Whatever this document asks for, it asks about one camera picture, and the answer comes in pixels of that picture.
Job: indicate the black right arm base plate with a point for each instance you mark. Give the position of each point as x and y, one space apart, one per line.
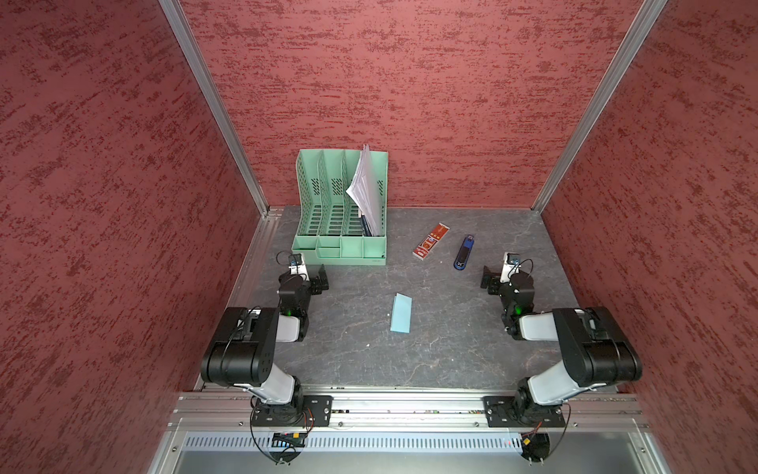
515 412

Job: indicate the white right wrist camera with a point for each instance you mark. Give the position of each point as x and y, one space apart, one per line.
511 262

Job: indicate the red pencil box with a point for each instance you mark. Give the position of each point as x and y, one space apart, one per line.
423 250

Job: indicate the light blue square paper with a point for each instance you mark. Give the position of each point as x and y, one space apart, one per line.
401 314

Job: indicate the green plastic file organizer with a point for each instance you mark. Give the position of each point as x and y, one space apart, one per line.
331 230

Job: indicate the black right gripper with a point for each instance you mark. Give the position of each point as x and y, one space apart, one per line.
493 280

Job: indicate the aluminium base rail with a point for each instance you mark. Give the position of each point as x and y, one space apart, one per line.
384 409

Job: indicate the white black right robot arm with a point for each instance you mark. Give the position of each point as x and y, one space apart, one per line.
595 354

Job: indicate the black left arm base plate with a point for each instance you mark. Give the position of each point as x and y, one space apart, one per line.
306 412

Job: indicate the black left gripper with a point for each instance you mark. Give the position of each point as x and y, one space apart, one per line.
315 281

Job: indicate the white paper sheets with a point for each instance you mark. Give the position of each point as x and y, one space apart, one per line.
364 191

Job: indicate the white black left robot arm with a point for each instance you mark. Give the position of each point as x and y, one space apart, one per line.
241 355

